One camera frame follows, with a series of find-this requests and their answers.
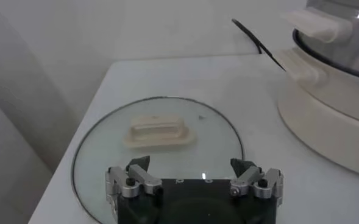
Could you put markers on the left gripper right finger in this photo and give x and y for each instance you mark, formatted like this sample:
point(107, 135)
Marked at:
point(249, 179)

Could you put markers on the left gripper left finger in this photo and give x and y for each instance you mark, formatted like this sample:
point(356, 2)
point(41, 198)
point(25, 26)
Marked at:
point(142, 178)

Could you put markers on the stainless steel steamer basket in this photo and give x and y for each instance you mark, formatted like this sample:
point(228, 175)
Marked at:
point(350, 39)

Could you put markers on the cream electric cooker base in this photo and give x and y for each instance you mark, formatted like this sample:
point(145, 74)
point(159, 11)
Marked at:
point(319, 121)

